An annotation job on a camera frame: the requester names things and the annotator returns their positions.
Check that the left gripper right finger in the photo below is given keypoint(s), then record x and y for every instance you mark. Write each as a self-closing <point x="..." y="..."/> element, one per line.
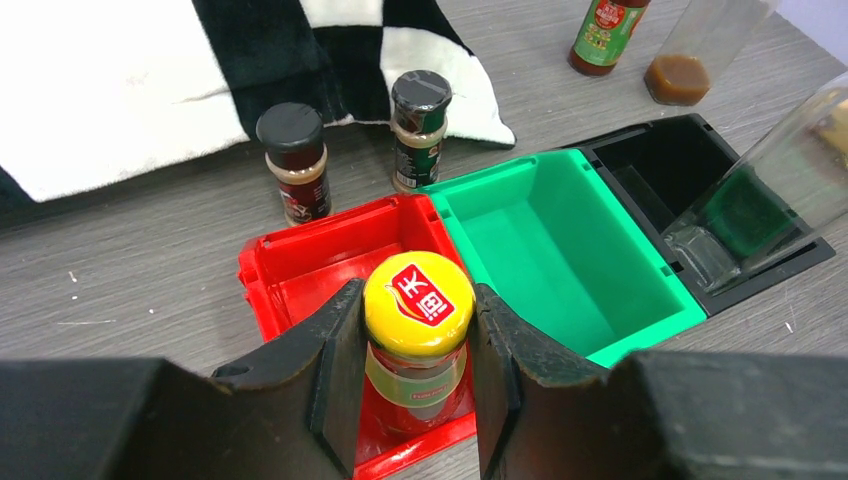
<point x="546" y="412"/>

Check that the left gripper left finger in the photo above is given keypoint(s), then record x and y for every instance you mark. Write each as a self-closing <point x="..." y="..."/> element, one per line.
<point x="288" y="410"/>

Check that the clear glass oil bottle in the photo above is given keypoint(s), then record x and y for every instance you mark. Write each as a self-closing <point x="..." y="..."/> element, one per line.
<point x="788" y="187"/>

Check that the yellow cap chili sauce bottle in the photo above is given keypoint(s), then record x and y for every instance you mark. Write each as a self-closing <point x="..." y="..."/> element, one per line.
<point x="604" y="34"/>

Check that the brown sauce glass bottle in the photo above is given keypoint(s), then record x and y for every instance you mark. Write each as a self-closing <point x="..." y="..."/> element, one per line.
<point x="701" y="46"/>

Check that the red plastic bin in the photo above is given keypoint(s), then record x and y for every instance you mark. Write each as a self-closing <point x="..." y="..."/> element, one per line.
<point x="289" y="274"/>

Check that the green plastic bin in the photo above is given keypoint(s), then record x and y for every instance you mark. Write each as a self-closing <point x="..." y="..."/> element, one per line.
<point x="548" y="235"/>

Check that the black plastic bin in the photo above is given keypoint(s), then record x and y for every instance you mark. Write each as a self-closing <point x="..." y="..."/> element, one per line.
<point x="658" y="168"/>

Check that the red label spice jar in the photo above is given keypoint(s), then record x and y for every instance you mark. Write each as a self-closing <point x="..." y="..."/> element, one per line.
<point x="296" y="154"/>

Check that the green label spice jar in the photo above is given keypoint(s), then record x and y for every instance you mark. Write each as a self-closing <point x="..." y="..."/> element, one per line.
<point x="419" y="122"/>

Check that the black white checkered cloth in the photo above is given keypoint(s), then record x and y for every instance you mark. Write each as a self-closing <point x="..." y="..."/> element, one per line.
<point x="97" y="92"/>

